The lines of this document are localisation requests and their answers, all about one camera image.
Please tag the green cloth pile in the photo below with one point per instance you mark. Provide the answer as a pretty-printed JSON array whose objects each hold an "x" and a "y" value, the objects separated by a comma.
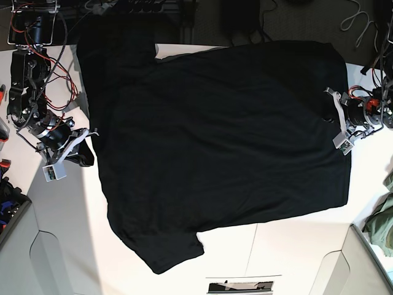
[{"x": 379, "y": 224}]

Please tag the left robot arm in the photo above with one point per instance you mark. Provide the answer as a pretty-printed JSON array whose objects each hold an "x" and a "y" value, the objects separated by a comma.
[{"x": 382, "y": 77}]

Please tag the grey bin with clothes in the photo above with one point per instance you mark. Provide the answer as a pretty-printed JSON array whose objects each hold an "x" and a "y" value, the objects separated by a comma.
[{"x": 14, "y": 204}]

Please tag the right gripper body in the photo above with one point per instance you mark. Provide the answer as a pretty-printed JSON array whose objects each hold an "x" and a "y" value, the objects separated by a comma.
[{"x": 56, "y": 143}]

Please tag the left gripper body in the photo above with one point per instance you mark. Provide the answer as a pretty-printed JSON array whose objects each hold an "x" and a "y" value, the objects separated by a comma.
[{"x": 360, "y": 112}]

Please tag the black t-shirt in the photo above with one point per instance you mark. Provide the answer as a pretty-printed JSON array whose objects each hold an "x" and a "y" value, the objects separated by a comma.
[{"x": 220, "y": 138}]

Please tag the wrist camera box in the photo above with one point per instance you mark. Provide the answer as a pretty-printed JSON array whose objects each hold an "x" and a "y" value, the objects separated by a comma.
[
  {"x": 342, "y": 143},
  {"x": 54, "y": 172}
]

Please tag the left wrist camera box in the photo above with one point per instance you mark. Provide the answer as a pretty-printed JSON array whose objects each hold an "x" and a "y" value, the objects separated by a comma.
[{"x": 342, "y": 143}]

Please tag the white paper sheet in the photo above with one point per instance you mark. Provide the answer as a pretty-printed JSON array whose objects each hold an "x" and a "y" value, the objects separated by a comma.
[{"x": 243, "y": 285}]

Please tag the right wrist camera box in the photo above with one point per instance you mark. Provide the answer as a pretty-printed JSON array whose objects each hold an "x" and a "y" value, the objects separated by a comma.
[{"x": 54, "y": 172}]

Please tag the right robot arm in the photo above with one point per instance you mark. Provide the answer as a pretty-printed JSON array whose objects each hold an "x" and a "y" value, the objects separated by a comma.
[{"x": 31, "y": 29}]

